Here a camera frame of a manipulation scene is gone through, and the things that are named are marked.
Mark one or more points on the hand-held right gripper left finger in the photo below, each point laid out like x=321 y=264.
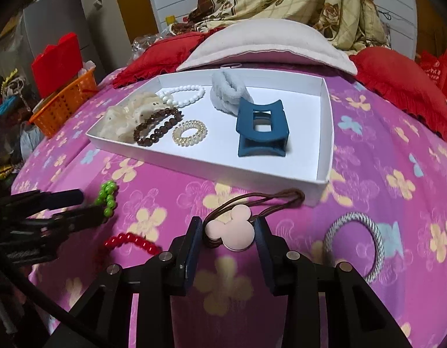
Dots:
x=193 y=250

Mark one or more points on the grey fluffy scrunchie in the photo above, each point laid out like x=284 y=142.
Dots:
x=223 y=96

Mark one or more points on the clear plastic bag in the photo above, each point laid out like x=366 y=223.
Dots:
x=145 y=45

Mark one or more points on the red bag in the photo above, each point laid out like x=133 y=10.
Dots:
x=439 y=69

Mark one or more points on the pink floral bedsheet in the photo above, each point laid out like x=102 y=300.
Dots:
x=371 y=188

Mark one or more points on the white cardboard box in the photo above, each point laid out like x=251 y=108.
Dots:
x=303 y=145

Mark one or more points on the orange plastic basket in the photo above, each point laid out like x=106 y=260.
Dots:
x=60 y=105

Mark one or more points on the pile of clothes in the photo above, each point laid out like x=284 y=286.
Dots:
x=9 y=116

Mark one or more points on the blue hair claw clip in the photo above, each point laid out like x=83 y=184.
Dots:
x=245 y=127

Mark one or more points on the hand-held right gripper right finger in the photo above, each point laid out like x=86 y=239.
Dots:
x=262 y=250

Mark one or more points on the white pillow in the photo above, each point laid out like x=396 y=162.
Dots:
x=266 y=40

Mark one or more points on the red ruffled pillow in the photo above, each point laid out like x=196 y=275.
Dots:
x=161 y=58
x=397 y=79

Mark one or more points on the grey refrigerator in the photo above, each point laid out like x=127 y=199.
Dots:
x=56 y=21

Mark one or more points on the cream lace scrunchie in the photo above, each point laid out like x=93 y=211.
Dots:
x=123 y=116

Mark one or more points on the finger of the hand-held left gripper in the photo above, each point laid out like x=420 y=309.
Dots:
x=84 y=217
x=60 y=196

